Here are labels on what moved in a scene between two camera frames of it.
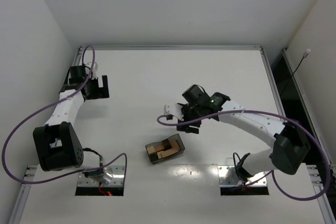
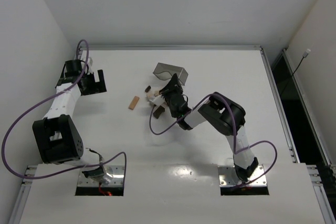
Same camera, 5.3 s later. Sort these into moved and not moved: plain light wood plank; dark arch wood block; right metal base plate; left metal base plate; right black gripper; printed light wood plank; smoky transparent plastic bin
Moved: printed light wood plank; plain light wood plank; dark arch wood block; smoky transparent plastic bin; right black gripper
Not moved: left metal base plate; right metal base plate
